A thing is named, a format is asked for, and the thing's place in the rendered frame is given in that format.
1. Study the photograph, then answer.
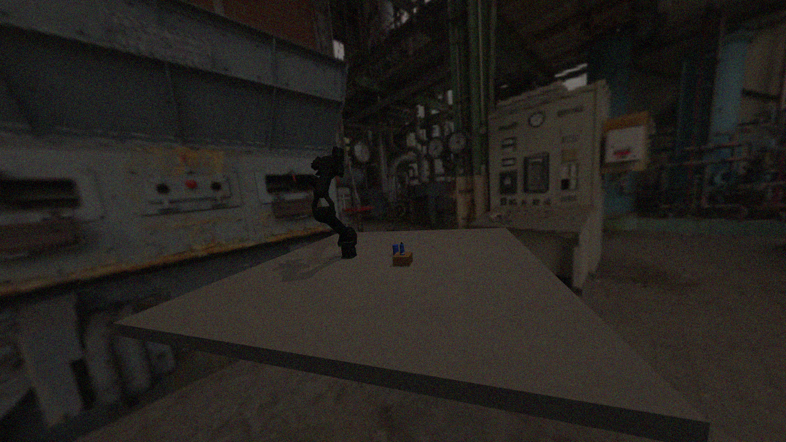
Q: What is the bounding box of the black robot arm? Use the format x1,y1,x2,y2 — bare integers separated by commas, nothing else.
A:
311,146,357,258

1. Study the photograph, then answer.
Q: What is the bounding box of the tan wooden block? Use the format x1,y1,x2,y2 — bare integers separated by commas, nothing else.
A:
392,252,413,266

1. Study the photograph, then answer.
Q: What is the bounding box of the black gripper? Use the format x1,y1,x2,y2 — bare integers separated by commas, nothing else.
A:
309,173,321,189

